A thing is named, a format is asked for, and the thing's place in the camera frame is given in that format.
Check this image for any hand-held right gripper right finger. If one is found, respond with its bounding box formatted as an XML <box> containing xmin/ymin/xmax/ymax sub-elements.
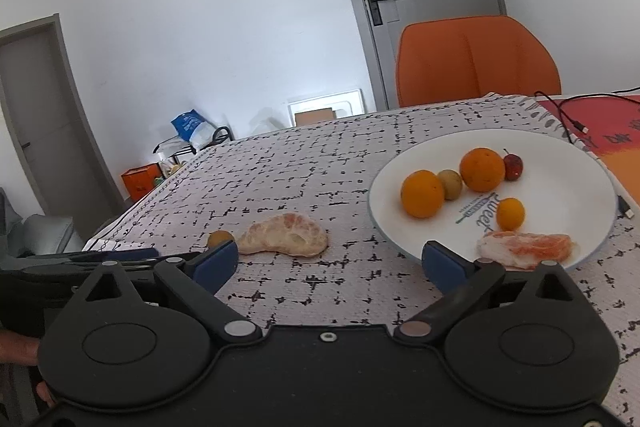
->
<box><xmin>392</xmin><ymin>241</ymin><xmax>583</xmax><ymax>350</ymax></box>

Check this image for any grey-brown door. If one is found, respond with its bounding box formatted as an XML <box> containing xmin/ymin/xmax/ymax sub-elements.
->
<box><xmin>0</xmin><ymin>14</ymin><xmax>126</xmax><ymax>218</ymax></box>

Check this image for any black trolley rack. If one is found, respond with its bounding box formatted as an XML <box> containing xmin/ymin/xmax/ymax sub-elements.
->
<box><xmin>152</xmin><ymin>126</ymin><xmax>236</xmax><ymax>172</ymax></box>

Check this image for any orange chair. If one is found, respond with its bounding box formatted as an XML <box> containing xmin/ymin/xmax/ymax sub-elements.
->
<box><xmin>396</xmin><ymin>14</ymin><xmax>562</xmax><ymax>108</ymax></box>

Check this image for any blue plastic bag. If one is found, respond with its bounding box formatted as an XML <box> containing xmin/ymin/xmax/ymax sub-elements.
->
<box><xmin>171</xmin><ymin>108</ymin><xmax>217</xmax><ymax>144</ymax></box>

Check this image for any grey sofa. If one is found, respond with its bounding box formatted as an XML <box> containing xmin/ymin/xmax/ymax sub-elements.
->
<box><xmin>0</xmin><ymin>187</ymin><xmax>87</xmax><ymax>259</ymax></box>

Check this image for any pale peeled pomelo piece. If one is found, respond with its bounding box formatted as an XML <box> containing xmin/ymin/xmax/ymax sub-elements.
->
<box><xmin>235</xmin><ymin>213</ymin><xmax>329</xmax><ymax>258</ymax></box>

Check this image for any small orange kumquat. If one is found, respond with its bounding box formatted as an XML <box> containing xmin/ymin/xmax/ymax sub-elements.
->
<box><xmin>496</xmin><ymin>198</ymin><xmax>526</xmax><ymax>231</ymax></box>
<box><xmin>207</xmin><ymin>230</ymin><xmax>235</xmax><ymax>250</ymax></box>

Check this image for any black door handle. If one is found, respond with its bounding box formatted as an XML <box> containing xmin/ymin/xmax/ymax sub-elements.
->
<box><xmin>364</xmin><ymin>0</ymin><xmax>396</xmax><ymax>26</ymax></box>

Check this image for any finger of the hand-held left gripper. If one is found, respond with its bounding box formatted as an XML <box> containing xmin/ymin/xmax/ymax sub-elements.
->
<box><xmin>75</xmin><ymin>259</ymin><xmax>166</xmax><ymax>273</ymax></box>
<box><xmin>65</xmin><ymin>248</ymin><xmax>162</xmax><ymax>262</ymax></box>

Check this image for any white framed board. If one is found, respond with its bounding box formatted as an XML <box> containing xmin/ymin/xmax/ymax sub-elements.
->
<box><xmin>287</xmin><ymin>88</ymin><xmax>364</xmax><ymax>126</ymax></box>

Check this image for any black-and-white patterned tablecloth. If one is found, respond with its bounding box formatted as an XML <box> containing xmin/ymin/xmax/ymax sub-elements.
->
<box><xmin>82</xmin><ymin>93</ymin><xmax>640</xmax><ymax>427</ymax></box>

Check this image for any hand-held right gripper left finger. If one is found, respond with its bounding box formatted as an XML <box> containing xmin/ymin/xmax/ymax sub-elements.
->
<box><xmin>75</xmin><ymin>239</ymin><xmax>264</xmax><ymax>349</ymax></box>

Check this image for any white plate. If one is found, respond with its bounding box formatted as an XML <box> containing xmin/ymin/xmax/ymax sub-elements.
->
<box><xmin>367</xmin><ymin>128</ymin><xmax>617</xmax><ymax>272</ymax></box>

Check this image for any person's left hand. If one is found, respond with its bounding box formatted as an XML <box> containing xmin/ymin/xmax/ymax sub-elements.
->
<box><xmin>0</xmin><ymin>327</ymin><xmax>56</xmax><ymax>408</ymax></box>

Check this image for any orange-fleshed peeled pomelo piece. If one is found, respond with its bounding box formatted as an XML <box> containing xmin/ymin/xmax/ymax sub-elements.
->
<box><xmin>476</xmin><ymin>230</ymin><xmax>574</xmax><ymax>270</ymax></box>

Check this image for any small red fruit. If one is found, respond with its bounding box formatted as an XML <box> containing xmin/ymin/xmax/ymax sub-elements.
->
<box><xmin>502</xmin><ymin>149</ymin><xmax>524</xmax><ymax>181</ymax></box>

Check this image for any brown round longan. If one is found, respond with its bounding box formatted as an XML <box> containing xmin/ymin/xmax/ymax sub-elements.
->
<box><xmin>438</xmin><ymin>170</ymin><xmax>463</xmax><ymax>201</ymax></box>

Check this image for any orange printed mat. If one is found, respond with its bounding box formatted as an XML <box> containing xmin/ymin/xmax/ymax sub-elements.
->
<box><xmin>534</xmin><ymin>95</ymin><xmax>640</xmax><ymax>208</ymax></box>

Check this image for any orange cardboard box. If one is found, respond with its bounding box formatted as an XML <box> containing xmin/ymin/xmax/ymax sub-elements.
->
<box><xmin>121</xmin><ymin>163</ymin><xmax>162</xmax><ymax>202</ymax></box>

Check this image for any large orange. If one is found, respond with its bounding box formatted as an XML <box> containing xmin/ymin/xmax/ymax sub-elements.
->
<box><xmin>400</xmin><ymin>170</ymin><xmax>446</xmax><ymax>219</ymax></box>
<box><xmin>459</xmin><ymin>147</ymin><xmax>506</xmax><ymax>192</ymax></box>

